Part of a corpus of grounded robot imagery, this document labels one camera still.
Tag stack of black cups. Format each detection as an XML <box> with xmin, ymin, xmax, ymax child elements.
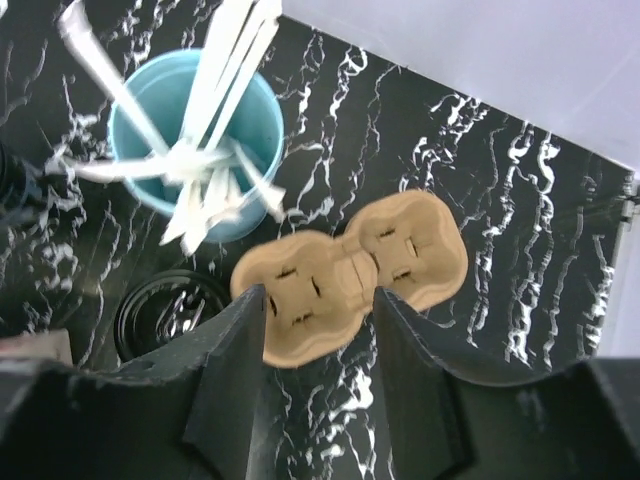
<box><xmin>1</xmin><ymin>144</ymin><xmax>47</xmax><ymax>228</ymax></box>

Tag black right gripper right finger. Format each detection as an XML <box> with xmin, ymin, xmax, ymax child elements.
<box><xmin>373</xmin><ymin>288</ymin><xmax>639</xmax><ymax>479</ymax></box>

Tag light blue straw holder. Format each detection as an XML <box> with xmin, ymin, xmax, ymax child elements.
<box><xmin>107</xmin><ymin>48</ymin><xmax>286</xmax><ymax>245</ymax></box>

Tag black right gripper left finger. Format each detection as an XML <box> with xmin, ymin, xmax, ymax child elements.
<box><xmin>1</xmin><ymin>286</ymin><xmax>266</xmax><ymax>479</ymax></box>

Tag printed paper takeout bag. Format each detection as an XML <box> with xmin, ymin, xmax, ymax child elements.
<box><xmin>0</xmin><ymin>329</ymin><xmax>73</xmax><ymax>366</ymax></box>

